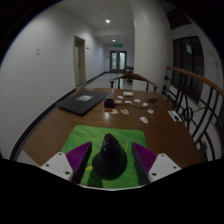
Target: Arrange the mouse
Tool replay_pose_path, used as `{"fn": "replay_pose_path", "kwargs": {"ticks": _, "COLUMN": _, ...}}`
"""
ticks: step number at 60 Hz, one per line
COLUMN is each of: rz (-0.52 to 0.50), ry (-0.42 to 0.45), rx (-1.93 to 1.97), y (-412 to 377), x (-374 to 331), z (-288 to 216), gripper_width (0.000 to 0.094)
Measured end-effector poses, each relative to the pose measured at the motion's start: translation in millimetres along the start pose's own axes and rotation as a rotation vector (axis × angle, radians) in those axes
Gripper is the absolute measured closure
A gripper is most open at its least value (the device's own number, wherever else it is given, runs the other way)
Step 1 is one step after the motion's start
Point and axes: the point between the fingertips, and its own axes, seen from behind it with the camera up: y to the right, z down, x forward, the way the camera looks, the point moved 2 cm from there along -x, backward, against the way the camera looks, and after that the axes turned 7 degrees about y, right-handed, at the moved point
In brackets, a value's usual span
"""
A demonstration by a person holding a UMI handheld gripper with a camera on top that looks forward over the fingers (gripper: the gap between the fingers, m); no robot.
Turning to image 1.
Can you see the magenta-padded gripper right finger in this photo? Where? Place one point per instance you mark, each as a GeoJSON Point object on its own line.
{"type": "Point", "coordinates": [164, 166]}

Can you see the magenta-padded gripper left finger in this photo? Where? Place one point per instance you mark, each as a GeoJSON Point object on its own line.
{"type": "Point", "coordinates": [56, 165]}

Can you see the black vertical computer mouse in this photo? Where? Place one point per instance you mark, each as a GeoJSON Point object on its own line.
{"type": "Point", "coordinates": [110, 160]}

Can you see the green mouse pad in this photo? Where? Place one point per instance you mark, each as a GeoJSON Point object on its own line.
{"type": "Point", "coordinates": [86, 136]}

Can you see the small white sticker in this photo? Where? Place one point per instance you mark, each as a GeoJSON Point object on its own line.
{"type": "Point", "coordinates": [150, 111]}
{"type": "Point", "coordinates": [125, 111]}
{"type": "Point", "coordinates": [144, 119]}
{"type": "Point", "coordinates": [114, 111]}
{"type": "Point", "coordinates": [137, 100]}

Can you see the black closed laptop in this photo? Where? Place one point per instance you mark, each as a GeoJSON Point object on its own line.
{"type": "Point", "coordinates": [83, 101]}

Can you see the small white box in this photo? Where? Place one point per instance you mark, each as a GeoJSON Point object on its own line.
{"type": "Point", "coordinates": [128, 94]}

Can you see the small black box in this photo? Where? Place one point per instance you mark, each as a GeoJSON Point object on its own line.
{"type": "Point", "coordinates": [109, 103]}

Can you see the wooden armchair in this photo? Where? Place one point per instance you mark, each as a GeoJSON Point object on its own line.
{"type": "Point", "coordinates": [133, 77]}

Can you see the wooden handrail black metal railing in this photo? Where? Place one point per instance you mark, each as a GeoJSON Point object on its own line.
{"type": "Point", "coordinates": [200, 78]}

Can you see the dark glass window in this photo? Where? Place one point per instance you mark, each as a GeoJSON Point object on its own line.
{"type": "Point", "coordinates": [188, 66]}

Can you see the wooden side door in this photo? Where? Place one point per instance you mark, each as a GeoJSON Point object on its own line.
{"type": "Point", "coordinates": [80, 61]}

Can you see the glass double door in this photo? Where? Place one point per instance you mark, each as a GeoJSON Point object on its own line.
{"type": "Point", "coordinates": [118, 61]}

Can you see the green exit sign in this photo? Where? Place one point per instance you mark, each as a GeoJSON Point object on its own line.
{"type": "Point", "coordinates": [118, 45]}

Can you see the ceiling lights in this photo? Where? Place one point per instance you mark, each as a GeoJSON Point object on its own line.
{"type": "Point", "coordinates": [107, 21]}

